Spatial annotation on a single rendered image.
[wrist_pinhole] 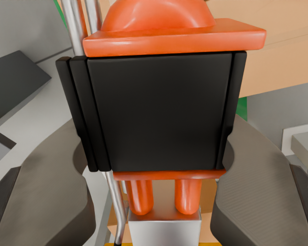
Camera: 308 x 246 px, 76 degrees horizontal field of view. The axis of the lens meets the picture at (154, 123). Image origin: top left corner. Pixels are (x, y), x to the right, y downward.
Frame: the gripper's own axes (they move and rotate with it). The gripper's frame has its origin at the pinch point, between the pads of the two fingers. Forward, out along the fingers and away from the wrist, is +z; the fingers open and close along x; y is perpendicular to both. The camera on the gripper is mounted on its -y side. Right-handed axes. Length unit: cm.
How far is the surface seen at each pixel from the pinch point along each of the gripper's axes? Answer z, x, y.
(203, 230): 27, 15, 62
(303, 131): 120, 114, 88
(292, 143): 119, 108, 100
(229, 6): 67, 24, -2
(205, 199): 32, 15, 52
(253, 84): 67, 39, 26
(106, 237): 51, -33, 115
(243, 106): 122, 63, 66
